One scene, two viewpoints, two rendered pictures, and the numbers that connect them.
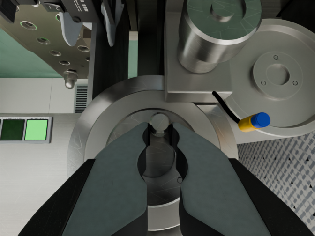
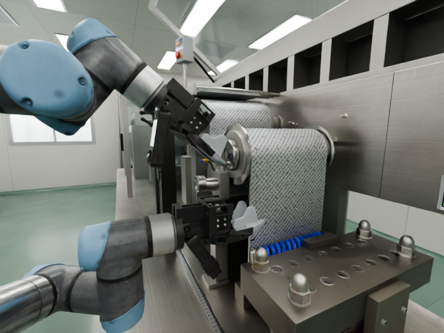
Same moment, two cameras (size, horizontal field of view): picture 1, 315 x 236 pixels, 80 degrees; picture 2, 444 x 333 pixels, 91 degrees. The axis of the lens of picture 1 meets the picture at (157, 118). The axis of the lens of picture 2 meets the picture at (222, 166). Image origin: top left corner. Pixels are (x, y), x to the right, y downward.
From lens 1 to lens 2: 47 cm
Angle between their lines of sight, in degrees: 63
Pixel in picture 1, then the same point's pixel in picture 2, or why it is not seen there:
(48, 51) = (376, 267)
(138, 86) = (236, 180)
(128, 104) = (236, 174)
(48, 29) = (333, 265)
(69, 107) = not seen: outside the picture
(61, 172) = (426, 137)
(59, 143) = (427, 173)
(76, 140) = (248, 163)
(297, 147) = not seen: hidden behind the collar
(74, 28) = (252, 214)
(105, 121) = (240, 168)
